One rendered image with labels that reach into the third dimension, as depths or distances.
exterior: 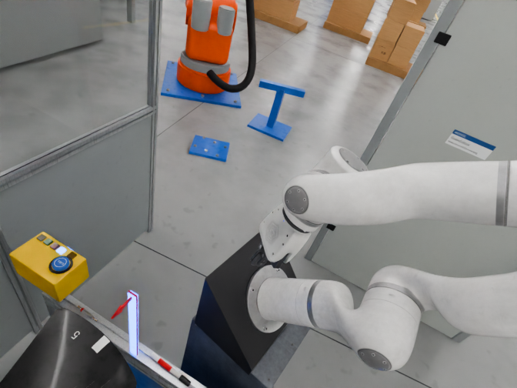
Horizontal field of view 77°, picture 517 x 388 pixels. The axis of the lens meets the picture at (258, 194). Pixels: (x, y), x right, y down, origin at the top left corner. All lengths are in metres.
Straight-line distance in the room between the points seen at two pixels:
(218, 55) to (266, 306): 3.44
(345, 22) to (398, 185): 8.82
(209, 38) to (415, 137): 2.74
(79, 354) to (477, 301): 0.73
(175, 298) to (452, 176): 1.86
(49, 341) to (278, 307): 0.51
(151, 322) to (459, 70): 2.03
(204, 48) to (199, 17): 0.34
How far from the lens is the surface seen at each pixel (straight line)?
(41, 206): 1.57
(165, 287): 2.19
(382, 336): 0.71
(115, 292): 2.19
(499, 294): 0.66
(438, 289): 0.71
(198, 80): 4.12
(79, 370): 0.77
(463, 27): 1.75
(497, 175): 0.52
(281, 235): 0.65
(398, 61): 7.62
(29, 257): 1.05
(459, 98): 1.82
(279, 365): 1.07
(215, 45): 4.03
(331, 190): 0.49
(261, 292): 0.95
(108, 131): 1.61
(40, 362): 0.78
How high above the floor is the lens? 1.89
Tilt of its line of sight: 41 degrees down
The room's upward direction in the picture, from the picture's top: 19 degrees clockwise
